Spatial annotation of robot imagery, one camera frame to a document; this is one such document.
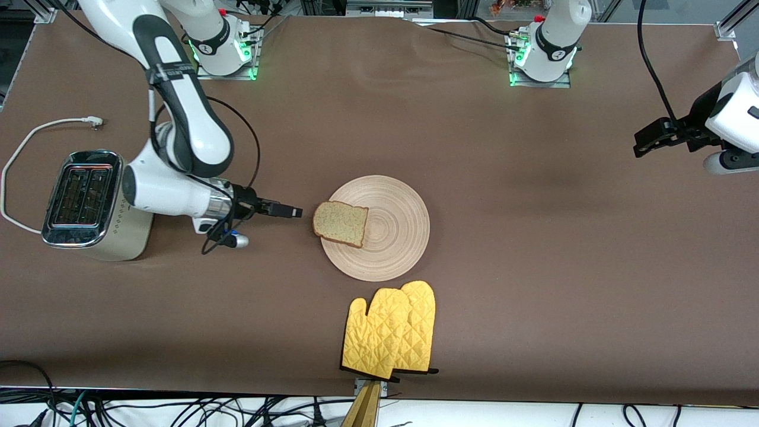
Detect round wooden plate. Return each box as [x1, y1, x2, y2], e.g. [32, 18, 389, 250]
[319, 174, 430, 282]

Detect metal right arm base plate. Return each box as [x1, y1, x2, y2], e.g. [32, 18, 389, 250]
[196, 28, 262, 81]

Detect brown table cover sheet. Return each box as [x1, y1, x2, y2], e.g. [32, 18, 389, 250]
[0, 9, 759, 407]

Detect white toaster power cord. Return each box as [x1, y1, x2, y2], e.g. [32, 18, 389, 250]
[0, 116, 106, 234]

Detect grey metal box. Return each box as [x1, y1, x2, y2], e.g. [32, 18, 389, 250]
[346, 0, 435, 17]

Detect black arm base cable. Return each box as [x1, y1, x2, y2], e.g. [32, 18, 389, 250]
[415, 23, 525, 53]
[471, 16, 516, 36]
[237, 0, 288, 37]

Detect yellow quilted oven mitt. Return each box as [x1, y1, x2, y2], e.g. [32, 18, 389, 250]
[341, 288, 413, 380]
[391, 280, 439, 375]

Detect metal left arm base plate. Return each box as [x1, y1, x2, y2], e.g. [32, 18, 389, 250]
[508, 33, 573, 89]

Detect tangled black cable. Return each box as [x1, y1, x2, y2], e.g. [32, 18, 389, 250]
[89, 394, 356, 427]

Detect slice of brown bread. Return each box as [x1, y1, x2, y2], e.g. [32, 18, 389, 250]
[312, 200, 369, 248]

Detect wooden camera stand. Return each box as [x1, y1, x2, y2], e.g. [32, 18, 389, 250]
[341, 381, 383, 427]

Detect cream and chrome toaster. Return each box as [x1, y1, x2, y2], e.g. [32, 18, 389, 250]
[40, 149, 156, 262]

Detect small metal clamp bracket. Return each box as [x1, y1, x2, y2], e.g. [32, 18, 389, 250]
[354, 377, 390, 398]

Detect teal cable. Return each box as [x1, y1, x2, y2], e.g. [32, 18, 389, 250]
[68, 390, 90, 427]

